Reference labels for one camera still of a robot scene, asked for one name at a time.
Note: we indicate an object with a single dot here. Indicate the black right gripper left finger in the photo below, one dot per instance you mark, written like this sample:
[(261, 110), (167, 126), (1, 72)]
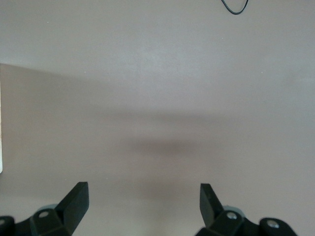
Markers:
[(71, 209)]

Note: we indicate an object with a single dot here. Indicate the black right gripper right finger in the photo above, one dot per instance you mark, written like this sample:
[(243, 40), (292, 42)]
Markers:
[(209, 209)]

